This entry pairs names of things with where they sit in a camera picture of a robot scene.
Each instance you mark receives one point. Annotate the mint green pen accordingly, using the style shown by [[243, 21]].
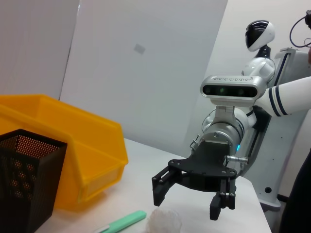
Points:
[[128, 218]]

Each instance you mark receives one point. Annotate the black mesh pen holder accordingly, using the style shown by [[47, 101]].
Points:
[[24, 194]]

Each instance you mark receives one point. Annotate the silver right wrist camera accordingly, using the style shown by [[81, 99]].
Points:
[[230, 88]]

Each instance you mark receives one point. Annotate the white and black robot head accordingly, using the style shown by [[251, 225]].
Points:
[[261, 34]]

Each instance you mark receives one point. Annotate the yellow plastic storage bin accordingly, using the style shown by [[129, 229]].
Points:
[[73, 126]]

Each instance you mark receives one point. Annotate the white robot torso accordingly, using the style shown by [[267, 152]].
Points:
[[257, 68]]

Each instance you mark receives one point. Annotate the person in dark clothing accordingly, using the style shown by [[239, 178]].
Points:
[[298, 194]]

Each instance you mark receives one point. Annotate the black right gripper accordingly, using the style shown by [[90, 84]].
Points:
[[206, 165]]

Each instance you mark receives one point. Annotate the white paper ball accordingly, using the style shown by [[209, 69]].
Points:
[[162, 222]]

